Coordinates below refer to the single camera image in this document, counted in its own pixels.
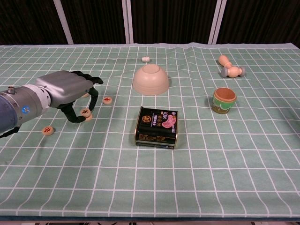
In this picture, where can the glass tube with white stopper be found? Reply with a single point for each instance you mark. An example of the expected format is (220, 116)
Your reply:
(146, 58)

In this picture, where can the black snack packet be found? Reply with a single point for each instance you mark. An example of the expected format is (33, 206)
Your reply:
(154, 126)

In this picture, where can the white partition frame post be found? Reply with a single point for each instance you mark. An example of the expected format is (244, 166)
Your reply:
(127, 21)
(216, 23)
(63, 22)

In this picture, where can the green and orange cup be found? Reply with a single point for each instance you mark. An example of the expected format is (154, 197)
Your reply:
(222, 103)

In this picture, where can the dark ribbed partition panel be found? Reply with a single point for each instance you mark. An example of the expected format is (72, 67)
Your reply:
(171, 21)
(262, 21)
(28, 21)
(96, 21)

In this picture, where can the wooden toy hammer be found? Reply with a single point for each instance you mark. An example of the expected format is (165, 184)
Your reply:
(233, 71)

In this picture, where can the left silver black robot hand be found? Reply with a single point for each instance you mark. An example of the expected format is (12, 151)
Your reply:
(63, 86)

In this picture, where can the upturned beige bowl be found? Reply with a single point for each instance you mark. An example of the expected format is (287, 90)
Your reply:
(150, 79)

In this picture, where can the green grid-patterned table mat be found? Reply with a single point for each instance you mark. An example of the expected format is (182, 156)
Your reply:
(211, 164)

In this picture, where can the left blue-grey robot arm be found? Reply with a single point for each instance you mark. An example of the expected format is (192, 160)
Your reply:
(14, 110)

